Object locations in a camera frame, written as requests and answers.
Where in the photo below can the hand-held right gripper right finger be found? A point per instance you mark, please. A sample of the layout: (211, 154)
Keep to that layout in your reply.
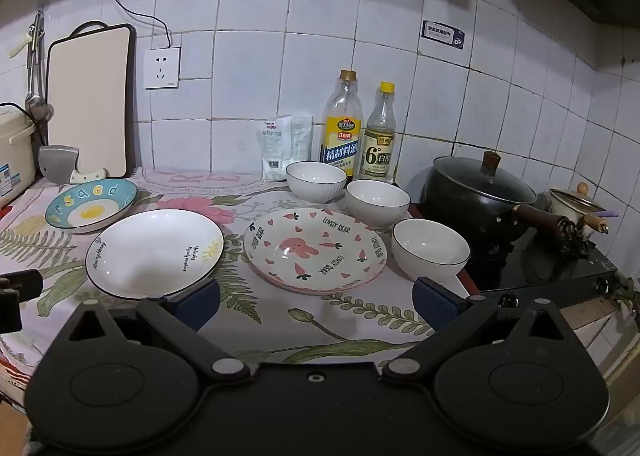
(436, 303)

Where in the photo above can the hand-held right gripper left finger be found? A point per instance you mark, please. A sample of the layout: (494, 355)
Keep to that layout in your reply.
(197, 303)

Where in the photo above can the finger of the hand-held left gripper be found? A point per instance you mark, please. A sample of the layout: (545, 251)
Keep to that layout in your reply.
(9, 311)
(25, 283)

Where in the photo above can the white ribbed bowl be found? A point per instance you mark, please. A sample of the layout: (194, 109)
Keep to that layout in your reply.
(316, 183)
(430, 248)
(377, 203)

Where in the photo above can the white plate with sun print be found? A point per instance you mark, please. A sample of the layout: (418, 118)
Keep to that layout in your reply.
(150, 256)

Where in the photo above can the pink rabbit print plate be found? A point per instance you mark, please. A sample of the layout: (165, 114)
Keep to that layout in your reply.
(320, 256)

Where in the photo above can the floral tablecloth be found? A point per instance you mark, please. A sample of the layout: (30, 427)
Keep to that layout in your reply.
(350, 323)

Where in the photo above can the black gas stove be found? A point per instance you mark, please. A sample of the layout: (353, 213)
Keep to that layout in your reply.
(525, 276)

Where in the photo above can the blue fried egg print plate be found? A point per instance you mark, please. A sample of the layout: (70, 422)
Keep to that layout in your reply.
(90, 208)

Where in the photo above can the white rice cooker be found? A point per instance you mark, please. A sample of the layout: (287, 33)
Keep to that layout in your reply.
(15, 145)

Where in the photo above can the clear vinegar bottle yellow cap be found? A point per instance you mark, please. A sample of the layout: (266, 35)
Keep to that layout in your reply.
(378, 150)

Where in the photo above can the small cream enamel pot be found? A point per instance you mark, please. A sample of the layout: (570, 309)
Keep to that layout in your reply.
(567, 203)

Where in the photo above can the white seasoning packet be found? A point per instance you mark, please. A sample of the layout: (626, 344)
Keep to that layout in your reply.
(272, 150)

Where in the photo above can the hanging metal ladle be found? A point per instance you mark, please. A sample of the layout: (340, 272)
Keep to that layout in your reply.
(40, 108)

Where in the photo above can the yellow label cooking wine bottle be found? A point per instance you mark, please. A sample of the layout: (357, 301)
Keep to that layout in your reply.
(341, 135)

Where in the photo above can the white cutting board dark rim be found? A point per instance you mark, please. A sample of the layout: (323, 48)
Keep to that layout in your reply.
(90, 100)

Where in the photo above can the clear plastic packet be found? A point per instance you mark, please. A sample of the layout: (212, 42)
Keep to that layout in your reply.
(301, 138)

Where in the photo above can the white wall socket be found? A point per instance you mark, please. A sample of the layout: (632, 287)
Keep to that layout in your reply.
(161, 68)

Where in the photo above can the dark wall sticker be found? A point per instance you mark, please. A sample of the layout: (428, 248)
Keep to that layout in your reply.
(442, 34)

